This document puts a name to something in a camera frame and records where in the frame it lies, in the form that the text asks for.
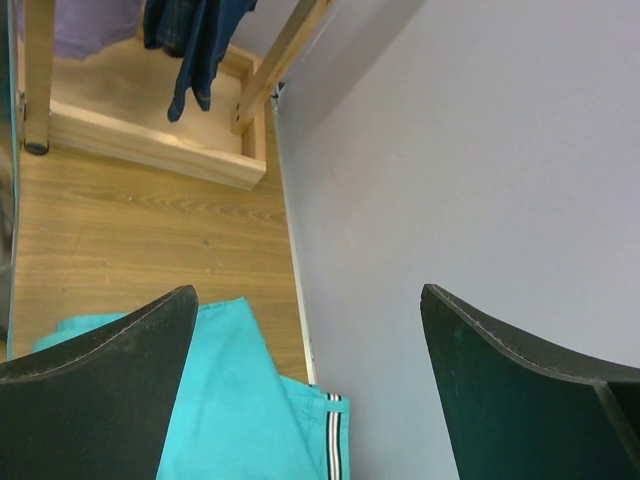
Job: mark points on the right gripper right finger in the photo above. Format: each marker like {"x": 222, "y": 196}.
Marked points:
{"x": 517, "y": 406}

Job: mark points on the teal cloth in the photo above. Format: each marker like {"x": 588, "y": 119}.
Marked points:
{"x": 236, "y": 417}

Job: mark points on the lavender towel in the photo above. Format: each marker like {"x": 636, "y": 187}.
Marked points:
{"x": 73, "y": 29}

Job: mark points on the wooden clothes rack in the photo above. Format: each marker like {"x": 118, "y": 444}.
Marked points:
{"x": 113, "y": 104}

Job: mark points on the metal two-tier dish rack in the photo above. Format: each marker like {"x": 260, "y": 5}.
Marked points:
{"x": 10, "y": 156}

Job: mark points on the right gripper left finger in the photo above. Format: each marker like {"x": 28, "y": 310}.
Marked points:
{"x": 98, "y": 406}

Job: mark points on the navy blue garment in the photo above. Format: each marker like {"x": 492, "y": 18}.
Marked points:
{"x": 197, "y": 32}

